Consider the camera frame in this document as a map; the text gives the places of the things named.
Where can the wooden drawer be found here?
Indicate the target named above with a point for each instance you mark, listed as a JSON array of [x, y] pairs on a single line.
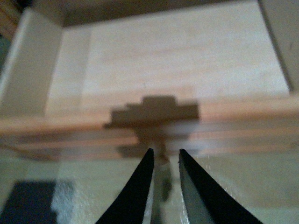
[[84, 94]]

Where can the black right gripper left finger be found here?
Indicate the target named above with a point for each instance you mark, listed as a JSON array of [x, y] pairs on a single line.
[[130, 204]]

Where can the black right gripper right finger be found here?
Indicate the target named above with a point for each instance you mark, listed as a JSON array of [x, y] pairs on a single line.
[[206, 202]]

